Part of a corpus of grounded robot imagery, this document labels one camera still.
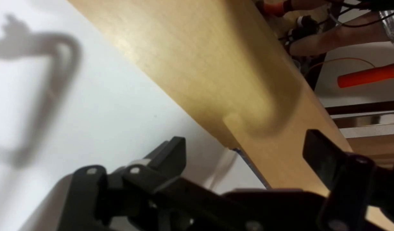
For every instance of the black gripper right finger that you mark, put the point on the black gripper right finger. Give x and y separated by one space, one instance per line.
355 181

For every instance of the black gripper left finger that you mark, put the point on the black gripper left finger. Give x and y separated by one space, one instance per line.
151 196

